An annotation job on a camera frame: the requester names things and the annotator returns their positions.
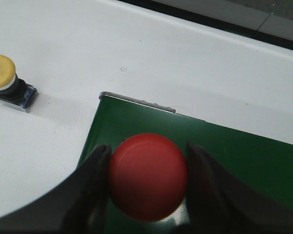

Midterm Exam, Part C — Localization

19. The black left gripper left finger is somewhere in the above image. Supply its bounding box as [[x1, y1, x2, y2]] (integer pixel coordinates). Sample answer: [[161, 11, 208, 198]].
[[0, 145, 111, 234]]

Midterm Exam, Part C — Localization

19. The red mushroom button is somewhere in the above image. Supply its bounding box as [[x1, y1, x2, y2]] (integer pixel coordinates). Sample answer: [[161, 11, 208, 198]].
[[108, 133, 188, 222]]

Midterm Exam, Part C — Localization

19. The yellow mushroom button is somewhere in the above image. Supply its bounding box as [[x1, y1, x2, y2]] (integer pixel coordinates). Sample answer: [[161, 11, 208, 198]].
[[0, 55, 38, 113]]

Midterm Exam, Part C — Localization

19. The green conveyor belt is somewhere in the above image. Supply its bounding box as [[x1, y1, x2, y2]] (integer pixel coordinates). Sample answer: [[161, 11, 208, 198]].
[[80, 92, 293, 234]]

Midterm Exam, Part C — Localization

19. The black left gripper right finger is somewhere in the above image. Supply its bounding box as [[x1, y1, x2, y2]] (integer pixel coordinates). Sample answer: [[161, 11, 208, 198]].
[[175, 141, 293, 234]]

